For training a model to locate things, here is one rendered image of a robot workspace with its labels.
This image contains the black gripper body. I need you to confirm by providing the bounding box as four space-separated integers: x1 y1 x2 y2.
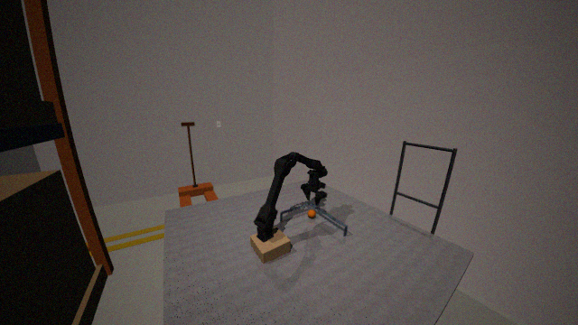
301 180 327 200

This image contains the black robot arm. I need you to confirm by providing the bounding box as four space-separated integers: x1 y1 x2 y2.
254 152 328 243

